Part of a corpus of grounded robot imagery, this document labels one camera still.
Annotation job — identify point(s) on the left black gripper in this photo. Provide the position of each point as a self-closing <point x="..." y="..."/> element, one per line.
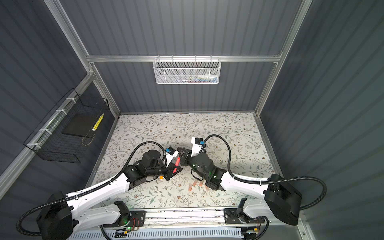
<point x="170" y="172"/>

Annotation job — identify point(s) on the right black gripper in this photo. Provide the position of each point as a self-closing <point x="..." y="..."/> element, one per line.
<point x="185" y="156"/>

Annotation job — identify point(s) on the pink marker pen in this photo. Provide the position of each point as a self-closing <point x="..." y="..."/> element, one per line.
<point x="177" y="162"/>

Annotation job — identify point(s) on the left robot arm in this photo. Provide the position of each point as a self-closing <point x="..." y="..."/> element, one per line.
<point x="60" y="221"/>

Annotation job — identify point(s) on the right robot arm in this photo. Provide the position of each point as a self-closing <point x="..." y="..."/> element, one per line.
<point x="281" y="200"/>

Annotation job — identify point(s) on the items in white basket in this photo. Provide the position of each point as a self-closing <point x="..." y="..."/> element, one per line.
<point x="210" y="79"/>

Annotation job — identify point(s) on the yellow marker in basket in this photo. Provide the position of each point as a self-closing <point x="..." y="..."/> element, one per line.
<point x="98" y="122"/>

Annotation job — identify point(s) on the black pad in basket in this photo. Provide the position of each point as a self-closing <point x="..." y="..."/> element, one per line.
<point x="80" y="126"/>

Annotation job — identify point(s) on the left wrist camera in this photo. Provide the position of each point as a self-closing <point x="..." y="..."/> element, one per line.
<point x="171" y="156"/>

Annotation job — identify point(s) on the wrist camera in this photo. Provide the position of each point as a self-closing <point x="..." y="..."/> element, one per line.
<point x="198" y="146"/>
<point x="171" y="156"/>

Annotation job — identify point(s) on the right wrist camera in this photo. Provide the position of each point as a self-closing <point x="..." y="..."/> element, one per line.
<point x="198" y="146"/>

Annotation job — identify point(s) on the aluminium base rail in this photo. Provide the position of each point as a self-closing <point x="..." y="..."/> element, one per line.
<point x="180" y="217"/>

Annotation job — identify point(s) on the white wire mesh basket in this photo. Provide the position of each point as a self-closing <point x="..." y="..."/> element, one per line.
<point x="166" y="73"/>

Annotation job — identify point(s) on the black wire basket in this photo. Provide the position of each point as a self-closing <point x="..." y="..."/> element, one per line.
<point x="51" y="145"/>

